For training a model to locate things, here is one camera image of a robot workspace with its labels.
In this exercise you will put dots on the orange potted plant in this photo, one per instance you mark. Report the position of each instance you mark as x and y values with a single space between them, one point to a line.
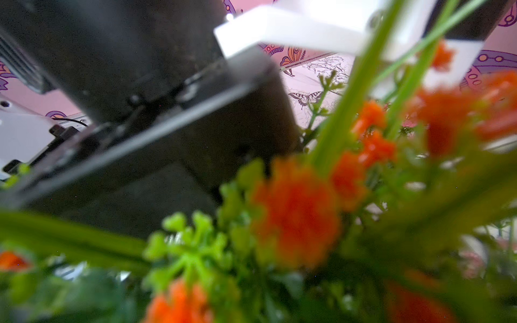
363 223

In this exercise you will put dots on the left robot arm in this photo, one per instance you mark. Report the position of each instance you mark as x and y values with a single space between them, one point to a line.
110 58

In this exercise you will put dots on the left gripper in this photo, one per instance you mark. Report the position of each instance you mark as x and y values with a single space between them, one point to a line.
169 157

